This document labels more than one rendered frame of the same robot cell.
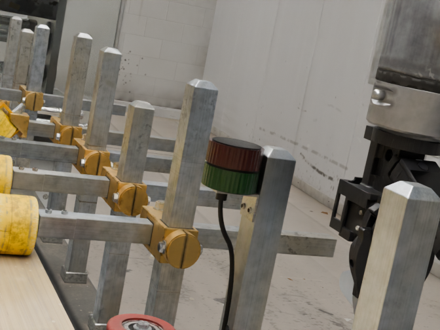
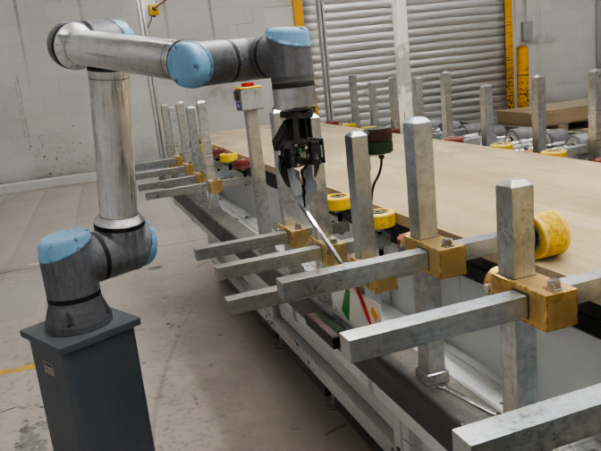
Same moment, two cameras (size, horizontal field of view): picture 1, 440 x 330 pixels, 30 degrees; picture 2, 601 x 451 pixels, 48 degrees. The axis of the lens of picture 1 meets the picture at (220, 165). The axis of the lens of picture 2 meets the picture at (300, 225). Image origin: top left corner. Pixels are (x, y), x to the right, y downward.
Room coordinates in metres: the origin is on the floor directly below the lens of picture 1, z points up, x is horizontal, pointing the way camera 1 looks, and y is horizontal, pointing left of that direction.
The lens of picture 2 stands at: (2.24, -0.07, 1.29)
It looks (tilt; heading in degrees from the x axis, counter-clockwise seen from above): 14 degrees down; 185
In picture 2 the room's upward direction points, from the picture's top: 6 degrees counter-clockwise
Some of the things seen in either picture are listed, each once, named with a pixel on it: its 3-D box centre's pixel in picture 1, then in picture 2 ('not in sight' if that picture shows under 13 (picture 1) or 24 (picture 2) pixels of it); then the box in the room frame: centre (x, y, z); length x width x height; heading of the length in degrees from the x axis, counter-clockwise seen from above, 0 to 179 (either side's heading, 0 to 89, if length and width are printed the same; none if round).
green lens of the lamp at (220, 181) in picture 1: (230, 177); (377, 146); (0.86, -0.01, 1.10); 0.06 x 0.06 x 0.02
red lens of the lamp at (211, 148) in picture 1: (234, 154); (376, 134); (0.86, -0.01, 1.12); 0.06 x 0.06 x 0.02
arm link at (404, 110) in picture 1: (412, 112); (296, 98); (0.80, -0.17, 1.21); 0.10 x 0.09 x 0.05; 114
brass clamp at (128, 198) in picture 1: (122, 190); (528, 295); (1.36, 0.15, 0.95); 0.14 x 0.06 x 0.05; 24
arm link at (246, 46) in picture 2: not in sight; (248, 59); (0.74, -0.27, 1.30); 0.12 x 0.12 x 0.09; 51
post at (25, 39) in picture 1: (16, 107); not in sight; (2.48, 0.65, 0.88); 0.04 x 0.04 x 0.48; 24
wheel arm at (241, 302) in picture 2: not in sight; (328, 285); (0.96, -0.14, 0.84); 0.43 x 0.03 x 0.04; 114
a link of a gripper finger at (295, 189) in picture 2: not in sight; (298, 188); (0.82, -0.19, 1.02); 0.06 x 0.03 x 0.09; 24
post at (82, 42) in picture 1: (66, 140); not in sight; (1.80, 0.34, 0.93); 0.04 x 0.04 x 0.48; 24
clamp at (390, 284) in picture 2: not in sight; (372, 270); (0.90, -0.05, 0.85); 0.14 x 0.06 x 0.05; 24
